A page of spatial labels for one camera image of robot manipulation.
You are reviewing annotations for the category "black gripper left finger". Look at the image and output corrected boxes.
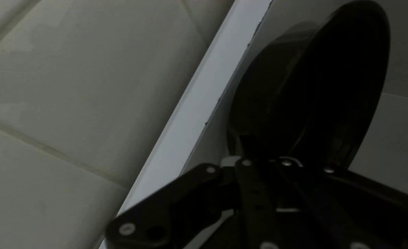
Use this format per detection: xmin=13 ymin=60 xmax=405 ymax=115
xmin=103 ymin=136 xmax=283 ymax=249

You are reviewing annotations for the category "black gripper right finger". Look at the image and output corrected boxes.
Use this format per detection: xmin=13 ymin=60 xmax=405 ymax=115
xmin=269 ymin=157 xmax=408 ymax=249

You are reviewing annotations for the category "black toilet seat lid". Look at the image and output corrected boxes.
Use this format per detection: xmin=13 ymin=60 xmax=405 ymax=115
xmin=225 ymin=0 xmax=392 ymax=175

